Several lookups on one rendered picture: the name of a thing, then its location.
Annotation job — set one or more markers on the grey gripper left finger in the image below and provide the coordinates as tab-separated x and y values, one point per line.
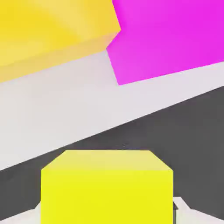
26	217

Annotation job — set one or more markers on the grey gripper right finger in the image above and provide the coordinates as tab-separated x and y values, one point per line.
189	215

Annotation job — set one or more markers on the small yellow cube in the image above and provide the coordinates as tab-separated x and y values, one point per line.
106	192

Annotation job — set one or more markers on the large magenta box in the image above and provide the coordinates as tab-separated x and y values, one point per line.
166	38

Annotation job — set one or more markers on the large orange-yellow box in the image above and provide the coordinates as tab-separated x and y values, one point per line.
52	29

